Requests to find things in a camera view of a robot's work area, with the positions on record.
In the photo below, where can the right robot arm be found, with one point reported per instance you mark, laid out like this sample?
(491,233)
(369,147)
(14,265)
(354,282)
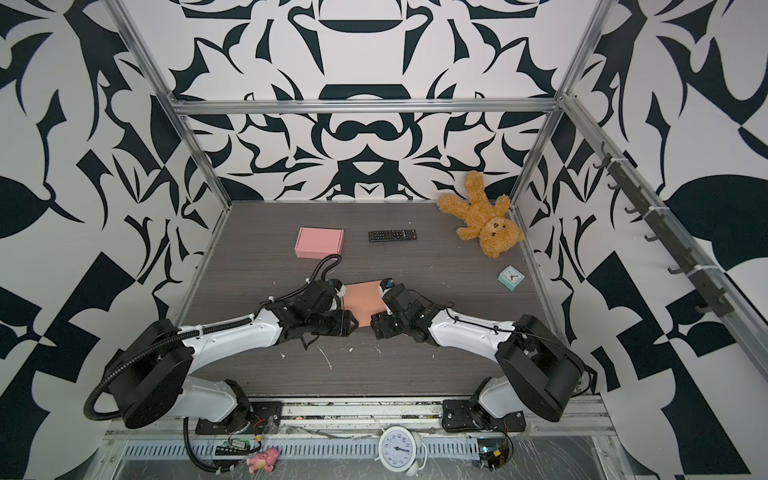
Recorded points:
(540,373)

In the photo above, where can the small green alarm clock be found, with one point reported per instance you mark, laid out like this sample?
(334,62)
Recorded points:
(511,278)

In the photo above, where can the black wall hook rack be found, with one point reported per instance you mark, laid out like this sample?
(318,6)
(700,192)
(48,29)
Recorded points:
(690,261)

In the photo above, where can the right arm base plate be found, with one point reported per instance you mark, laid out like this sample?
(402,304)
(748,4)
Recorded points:
(464,416)

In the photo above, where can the small pink toy figure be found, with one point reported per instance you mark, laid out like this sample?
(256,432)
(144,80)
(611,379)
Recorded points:
(265,460)

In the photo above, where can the pink paper box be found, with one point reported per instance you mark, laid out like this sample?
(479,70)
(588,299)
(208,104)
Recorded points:
(317,243)

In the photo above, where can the white round table clock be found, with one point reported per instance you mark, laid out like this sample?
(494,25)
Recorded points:
(402,451)

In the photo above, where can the peach paper box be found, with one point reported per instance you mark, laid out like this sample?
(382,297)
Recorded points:
(364,300)

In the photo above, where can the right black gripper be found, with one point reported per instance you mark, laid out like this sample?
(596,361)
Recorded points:
(380,322)

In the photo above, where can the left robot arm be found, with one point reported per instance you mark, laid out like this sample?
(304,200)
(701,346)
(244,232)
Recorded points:
(155,377)

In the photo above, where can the brown teddy bear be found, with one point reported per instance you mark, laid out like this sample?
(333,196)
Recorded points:
(485,221)

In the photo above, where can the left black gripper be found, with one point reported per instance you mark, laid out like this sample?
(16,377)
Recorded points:
(344,321)

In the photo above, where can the black electronics module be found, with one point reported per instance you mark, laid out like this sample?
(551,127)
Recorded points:
(494,452)

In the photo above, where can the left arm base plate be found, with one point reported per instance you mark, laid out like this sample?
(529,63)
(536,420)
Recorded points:
(260,417)

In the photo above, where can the green circuit board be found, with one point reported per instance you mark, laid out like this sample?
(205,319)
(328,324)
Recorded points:
(238,447)

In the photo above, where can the black tv remote control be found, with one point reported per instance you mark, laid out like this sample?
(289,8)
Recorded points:
(397,235)

